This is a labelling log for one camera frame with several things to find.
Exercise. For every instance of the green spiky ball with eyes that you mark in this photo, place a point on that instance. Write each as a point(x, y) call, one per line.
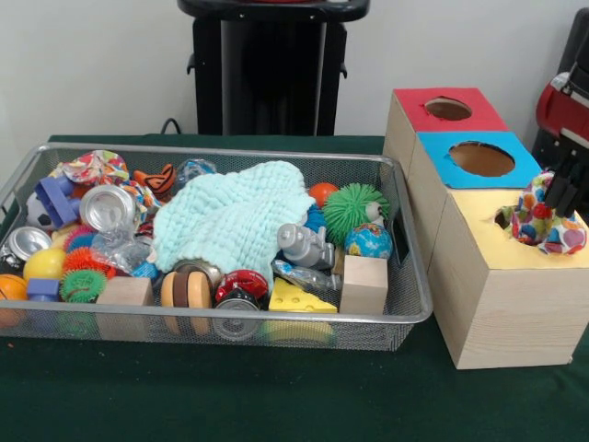
point(354, 210)

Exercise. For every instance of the clear mesh bin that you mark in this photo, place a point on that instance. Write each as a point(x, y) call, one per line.
point(409, 295)

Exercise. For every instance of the wooden box with three holes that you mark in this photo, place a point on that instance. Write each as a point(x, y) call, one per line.
point(497, 313)

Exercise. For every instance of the yellow cheese wedge toy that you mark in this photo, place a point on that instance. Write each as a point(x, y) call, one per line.
point(299, 299)

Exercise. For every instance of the orange toy basketball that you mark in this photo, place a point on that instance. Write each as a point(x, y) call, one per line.
point(11, 287)

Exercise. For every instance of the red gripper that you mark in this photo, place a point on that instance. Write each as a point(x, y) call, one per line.
point(563, 112)

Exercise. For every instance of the blue globe ball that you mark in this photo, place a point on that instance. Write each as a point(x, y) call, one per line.
point(368, 242)

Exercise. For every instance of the red ball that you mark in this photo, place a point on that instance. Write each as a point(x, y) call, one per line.
point(323, 194)

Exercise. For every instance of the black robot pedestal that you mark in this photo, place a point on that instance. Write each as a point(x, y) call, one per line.
point(267, 74)

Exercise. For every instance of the blue spiky ball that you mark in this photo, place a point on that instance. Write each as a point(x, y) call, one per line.
point(316, 219)

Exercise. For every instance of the dark green tablecloth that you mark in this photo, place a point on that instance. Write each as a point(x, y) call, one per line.
point(276, 396)

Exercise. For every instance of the mint green muslin cloth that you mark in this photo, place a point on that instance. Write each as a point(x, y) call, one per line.
point(230, 216)

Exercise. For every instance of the colourful polka dot cloth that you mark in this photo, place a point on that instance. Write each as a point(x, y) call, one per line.
point(532, 228)

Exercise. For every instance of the plain wooden block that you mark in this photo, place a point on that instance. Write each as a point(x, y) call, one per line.
point(364, 285)

